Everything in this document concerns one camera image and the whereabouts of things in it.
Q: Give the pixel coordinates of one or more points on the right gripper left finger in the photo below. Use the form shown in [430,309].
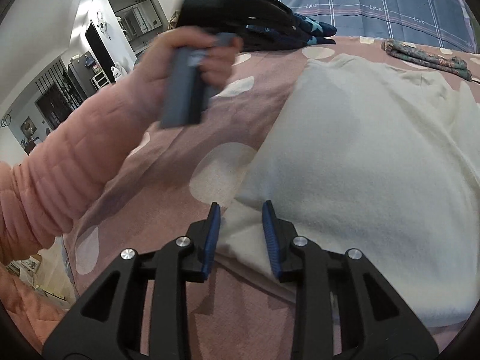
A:
[136,309]

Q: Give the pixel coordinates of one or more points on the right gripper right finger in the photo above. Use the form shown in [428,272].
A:
[345,308]

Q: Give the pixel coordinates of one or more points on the left forearm pink sleeve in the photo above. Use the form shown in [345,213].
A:
[43,196]

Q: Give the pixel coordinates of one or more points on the right forearm pink sleeve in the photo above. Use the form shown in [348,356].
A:
[34,315]

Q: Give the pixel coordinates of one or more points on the person's left hand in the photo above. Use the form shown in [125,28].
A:
[180,72]

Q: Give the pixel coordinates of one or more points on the navy star fleece garment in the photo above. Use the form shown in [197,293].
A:
[305,32]

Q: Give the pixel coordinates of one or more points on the white toy on shelf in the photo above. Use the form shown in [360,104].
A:
[117,72]

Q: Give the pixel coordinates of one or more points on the pink polka dot bedspread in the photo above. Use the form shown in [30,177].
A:
[170,179]

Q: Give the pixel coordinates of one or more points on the cream folded garment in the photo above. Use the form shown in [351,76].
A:
[369,156]

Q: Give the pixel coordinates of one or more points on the blue plaid pillow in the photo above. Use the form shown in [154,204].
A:
[446,24]

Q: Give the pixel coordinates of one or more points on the floral patterned folded cloth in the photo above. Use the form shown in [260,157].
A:
[453,65]

